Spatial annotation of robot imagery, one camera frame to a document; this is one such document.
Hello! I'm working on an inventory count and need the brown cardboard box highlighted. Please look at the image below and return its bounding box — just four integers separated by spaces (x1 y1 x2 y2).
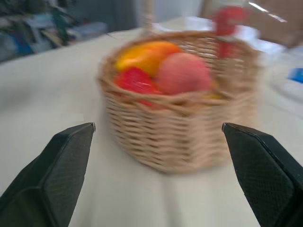
201 0 303 49

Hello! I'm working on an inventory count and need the pink peach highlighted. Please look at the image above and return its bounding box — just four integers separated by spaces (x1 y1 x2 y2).
156 52 213 96

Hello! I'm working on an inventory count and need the orange yellow mango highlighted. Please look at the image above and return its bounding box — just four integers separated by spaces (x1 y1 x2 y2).
114 41 182 78

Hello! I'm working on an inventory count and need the blue and white carton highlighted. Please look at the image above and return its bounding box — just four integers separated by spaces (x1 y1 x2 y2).
287 68 303 84

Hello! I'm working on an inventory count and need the red bottle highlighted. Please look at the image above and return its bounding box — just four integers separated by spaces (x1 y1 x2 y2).
212 6 249 58

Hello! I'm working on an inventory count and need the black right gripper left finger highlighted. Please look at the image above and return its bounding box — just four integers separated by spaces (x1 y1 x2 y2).
0 122 96 227

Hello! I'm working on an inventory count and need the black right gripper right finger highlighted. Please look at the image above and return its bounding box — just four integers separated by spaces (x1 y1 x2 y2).
222 122 303 227

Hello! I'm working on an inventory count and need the red strawberry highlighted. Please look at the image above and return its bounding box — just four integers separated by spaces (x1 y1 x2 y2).
114 67 164 106

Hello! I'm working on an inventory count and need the round wicker basket with handle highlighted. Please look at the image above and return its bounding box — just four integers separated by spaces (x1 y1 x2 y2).
96 0 265 175

